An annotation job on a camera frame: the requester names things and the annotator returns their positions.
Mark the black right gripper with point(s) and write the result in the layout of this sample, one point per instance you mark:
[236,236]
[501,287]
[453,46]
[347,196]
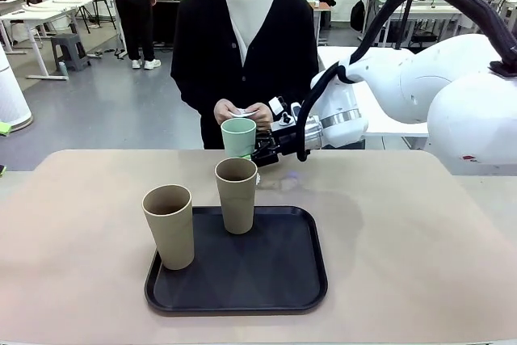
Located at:
[287,139]

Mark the tall pale green cup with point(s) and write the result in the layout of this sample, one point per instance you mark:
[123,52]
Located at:
[238,139]

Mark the tall brown cup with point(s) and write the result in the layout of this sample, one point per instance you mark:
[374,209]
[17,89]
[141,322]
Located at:
[236,203]
[171,232]

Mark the person's left forearm black sleeve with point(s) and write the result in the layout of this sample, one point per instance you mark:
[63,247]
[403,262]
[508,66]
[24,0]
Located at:
[292,89]

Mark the person's right forearm black sleeve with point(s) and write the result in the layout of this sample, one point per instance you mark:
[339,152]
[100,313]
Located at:
[198,94]

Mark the person's left hand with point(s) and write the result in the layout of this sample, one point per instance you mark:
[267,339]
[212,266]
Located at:
[264,115]

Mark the person's right hand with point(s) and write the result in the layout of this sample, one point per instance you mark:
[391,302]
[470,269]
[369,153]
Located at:
[226,108]

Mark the person in black cardigan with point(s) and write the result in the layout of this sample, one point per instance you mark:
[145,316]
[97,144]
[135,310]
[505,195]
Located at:
[202,50]

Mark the black plastic tray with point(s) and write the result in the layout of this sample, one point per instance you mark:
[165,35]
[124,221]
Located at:
[250,280]

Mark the black hanging bag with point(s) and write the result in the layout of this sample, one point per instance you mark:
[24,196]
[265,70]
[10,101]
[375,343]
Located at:
[357,15]

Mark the black tripod pole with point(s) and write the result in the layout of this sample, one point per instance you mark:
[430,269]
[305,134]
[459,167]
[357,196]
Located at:
[404,26]

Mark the small grey bottle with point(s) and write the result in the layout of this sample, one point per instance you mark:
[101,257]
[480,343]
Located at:
[63,70]

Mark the white lab desk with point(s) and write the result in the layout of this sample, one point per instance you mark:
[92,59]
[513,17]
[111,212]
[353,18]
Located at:
[436,11]
[48,7]

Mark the grey plastic step stool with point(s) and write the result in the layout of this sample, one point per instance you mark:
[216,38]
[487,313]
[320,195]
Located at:
[68,48]

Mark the small green object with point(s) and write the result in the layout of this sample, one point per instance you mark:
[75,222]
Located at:
[5,127]

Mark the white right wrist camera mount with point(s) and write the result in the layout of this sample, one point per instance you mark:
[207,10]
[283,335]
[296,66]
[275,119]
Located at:
[276,104]

